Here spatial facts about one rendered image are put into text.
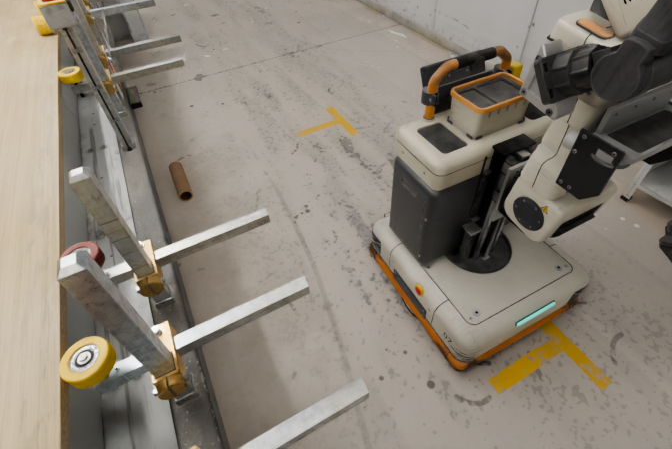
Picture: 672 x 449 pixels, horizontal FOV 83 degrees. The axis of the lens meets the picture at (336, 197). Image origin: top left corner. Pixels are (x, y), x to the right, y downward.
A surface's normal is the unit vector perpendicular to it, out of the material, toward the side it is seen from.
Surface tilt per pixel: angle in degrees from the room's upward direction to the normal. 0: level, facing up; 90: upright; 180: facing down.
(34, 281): 0
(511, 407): 0
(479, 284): 0
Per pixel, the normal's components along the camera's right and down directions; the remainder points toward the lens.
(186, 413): -0.04, -0.71
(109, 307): 0.47, 0.61
